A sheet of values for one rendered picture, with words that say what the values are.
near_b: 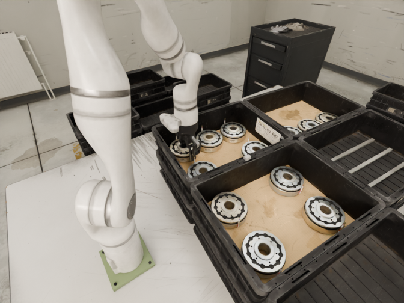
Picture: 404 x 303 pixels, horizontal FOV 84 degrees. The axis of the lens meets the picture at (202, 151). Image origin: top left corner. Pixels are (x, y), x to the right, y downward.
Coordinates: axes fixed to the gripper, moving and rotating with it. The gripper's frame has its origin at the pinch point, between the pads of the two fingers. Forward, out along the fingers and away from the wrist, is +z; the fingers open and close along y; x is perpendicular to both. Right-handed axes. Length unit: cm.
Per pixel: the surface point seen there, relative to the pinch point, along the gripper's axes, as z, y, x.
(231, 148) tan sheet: 2.4, -5.2, -16.2
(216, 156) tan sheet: 2.4, -5.1, -8.8
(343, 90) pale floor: 87, 73, -286
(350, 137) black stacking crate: 3, -27, -61
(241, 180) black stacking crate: -0.8, -21.1, -6.7
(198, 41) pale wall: 56, 276, -186
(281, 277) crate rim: -7.9, -47.6, 8.1
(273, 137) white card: -3.2, -13.7, -27.9
